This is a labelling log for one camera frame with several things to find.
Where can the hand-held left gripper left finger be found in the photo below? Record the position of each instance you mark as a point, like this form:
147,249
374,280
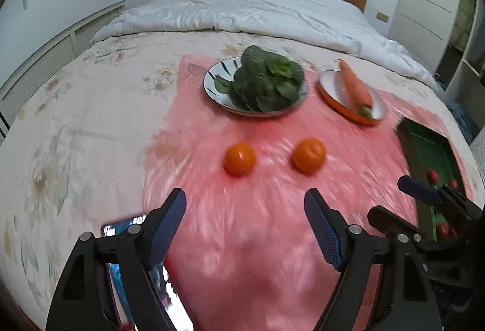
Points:
166,224

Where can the white open shelf unit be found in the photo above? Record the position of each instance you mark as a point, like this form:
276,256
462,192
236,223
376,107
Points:
466,73

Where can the white wardrobe door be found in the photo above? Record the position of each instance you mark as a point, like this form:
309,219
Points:
424,1

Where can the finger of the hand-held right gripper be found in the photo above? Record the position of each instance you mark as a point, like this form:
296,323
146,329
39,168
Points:
418,189
394,223

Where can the carrot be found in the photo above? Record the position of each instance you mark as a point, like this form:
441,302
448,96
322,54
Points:
354,84

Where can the orange enamel plate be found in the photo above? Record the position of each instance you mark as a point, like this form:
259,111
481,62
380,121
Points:
333,84

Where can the blue cloth heap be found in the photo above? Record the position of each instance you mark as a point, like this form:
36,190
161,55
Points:
460,120

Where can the pale puffer jacket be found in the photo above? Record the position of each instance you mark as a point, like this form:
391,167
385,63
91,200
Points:
465,16

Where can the green metal tray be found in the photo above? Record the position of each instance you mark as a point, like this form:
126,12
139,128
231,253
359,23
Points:
428,149

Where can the leafy green vegetable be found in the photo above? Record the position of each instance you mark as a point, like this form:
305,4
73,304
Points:
265,84

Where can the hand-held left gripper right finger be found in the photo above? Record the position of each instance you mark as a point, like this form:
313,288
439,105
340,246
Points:
324,228

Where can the white plate with dark rim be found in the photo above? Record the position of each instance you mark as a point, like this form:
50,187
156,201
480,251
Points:
216,79

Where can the pink plastic sheet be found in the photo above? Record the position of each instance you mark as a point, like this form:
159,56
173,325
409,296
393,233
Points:
265,194

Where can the white duvet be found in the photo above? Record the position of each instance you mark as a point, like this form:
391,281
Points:
246,8

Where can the smartphone in red case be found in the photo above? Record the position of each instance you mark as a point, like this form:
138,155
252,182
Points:
170,297

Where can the white vent panel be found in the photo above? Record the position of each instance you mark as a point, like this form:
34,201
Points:
478,149

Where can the orange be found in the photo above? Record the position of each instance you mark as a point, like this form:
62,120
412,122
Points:
309,156
239,159

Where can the wall socket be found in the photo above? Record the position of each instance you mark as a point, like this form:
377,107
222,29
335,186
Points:
382,16

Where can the white slatted wall panel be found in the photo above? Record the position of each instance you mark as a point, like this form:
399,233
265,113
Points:
45,61

